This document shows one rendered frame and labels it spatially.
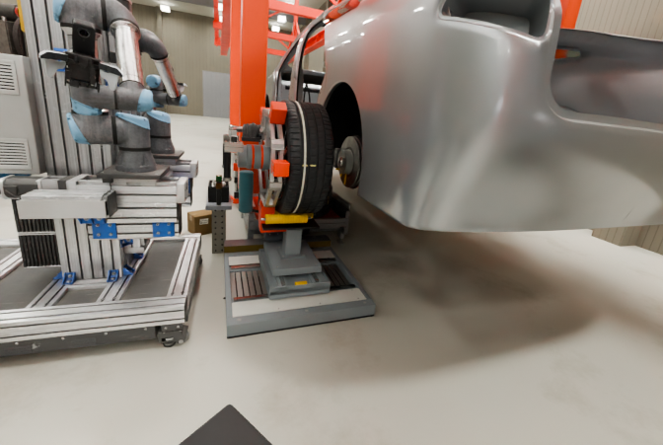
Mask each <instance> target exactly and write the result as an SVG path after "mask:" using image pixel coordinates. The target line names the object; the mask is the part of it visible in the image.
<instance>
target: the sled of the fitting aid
mask: <svg viewBox="0 0 663 445"><path fill-rule="evenodd" d="M258 259H259V263H260V267H261V271H262V275H263V279H264V283H265V287H266V290H267V294H268V298H269V300H273V299H281V298H289V297H298V296H306V295H315V294H323V293H330V286H331V282H330V280H329V278H328V277H327V275H326V274H325V272H324V270H323V269H322V271H321V272H314V273H304V274H293V275H282V276H272V273H271V270H270V267H269V264H268V260H267V257H266V254H265V251H264V249H258Z"/></svg>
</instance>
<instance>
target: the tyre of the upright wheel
mask: <svg viewBox="0 0 663 445"><path fill-rule="evenodd" d="M281 103H285V104H286V107H287V115H286V119H285V124H286V132H287V162H288V163H289V164H290V166H289V177H286V182H285V188H284V192H283V195H282V198H281V200H277V202H276V205H275V209H276V210H277V212H279V213H281V214H287V213H293V212H294V210H295V209H296V207H297V204H298V201H299V198H300V193H301V188H302V181H303V173H304V153H305V152H304V150H305V149H304V130H303V121H302V116H301V113H300V109H299V107H298V105H297V103H296V102H295V101H287V100H283V101H281ZM298 104H299V105H300V107H301V110H302V113H303V117H304V122H305V130H306V151H307V152H306V166H305V167H306V173H305V181H304V188H303V193H302V197H301V201H300V204H299V206H298V208H297V210H296V211H295V212H294V213H316V212H318V211H320V210H321V209H322V208H323V206H324V204H325V203H326V201H327V198H328V195H329V192H330V188H331V184H332V171H333V154H334V151H333V150H334V149H333V135H332V124H331V120H330V117H329V115H328V112H327V111H326V109H325V108H324V107H323V106H322V105H320V104H314V103H305V102H298Z"/></svg>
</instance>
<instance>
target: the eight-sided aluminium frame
mask: <svg viewBox="0 0 663 445"><path fill-rule="evenodd" d="M264 115H266V116H267V118H268V127H269V137H270V166H269V179H268V170H260V169H258V184H259V198H261V201H262V203H263V206H264V207H275V205H276V202H277V199H278V196H279V194H280V191H281V189H282V177H277V179H275V178H274V176H273V175H272V173H271V171H270V170H271V160H275V152H278V160H283V153H284V139H283V132H282V124H276V127H277V135H278V139H275V135H274V125H273V123H270V121H269V109H263V110H262V112H261V121H260V125H261V127H263V116H264ZM259 135H261V140H260V142H259V143H258V145H262V140H264V137H265V135H263V134H262V133H259ZM261 171H264V177H265V188H263V187H262V174H261ZM273 190H274V194H273V196H272V191H273Z"/></svg>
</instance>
